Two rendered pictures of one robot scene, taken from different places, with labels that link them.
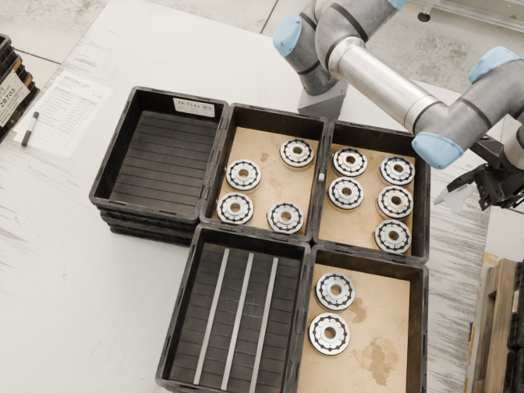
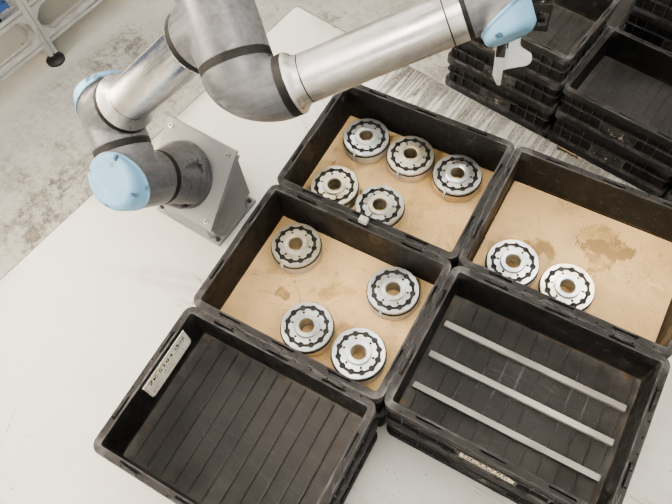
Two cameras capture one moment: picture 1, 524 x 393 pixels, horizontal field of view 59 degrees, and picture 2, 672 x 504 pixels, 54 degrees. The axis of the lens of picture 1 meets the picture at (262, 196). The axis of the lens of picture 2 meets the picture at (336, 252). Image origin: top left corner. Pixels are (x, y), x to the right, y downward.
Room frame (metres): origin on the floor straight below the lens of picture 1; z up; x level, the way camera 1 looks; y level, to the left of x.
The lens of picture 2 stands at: (0.36, 0.42, 2.04)
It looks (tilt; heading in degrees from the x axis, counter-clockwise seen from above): 62 degrees down; 301
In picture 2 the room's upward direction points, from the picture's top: 9 degrees counter-clockwise
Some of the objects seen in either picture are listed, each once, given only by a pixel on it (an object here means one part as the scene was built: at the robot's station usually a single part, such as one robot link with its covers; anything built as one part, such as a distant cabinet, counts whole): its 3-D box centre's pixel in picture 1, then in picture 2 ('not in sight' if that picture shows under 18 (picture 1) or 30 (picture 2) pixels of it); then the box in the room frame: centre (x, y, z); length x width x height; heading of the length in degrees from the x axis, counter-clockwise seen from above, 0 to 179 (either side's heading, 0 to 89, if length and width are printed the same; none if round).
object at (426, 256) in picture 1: (374, 187); (395, 165); (0.63, -0.31, 0.92); 0.40 x 0.30 x 0.02; 173
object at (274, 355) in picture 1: (238, 314); (520, 391); (0.26, 0.04, 0.87); 0.40 x 0.30 x 0.11; 173
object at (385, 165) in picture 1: (398, 169); (366, 137); (0.73, -0.40, 0.86); 0.10 x 0.10 x 0.01
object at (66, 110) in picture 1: (63, 111); not in sight; (0.96, 0.72, 0.70); 0.33 x 0.23 x 0.01; 164
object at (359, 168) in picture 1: (350, 161); (334, 185); (0.74, -0.25, 0.86); 0.10 x 0.10 x 0.01
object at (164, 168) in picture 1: (165, 159); (241, 433); (0.69, 0.29, 0.87); 0.40 x 0.30 x 0.11; 173
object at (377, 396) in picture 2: (267, 168); (322, 285); (0.66, -0.01, 0.92); 0.40 x 0.30 x 0.02; 173
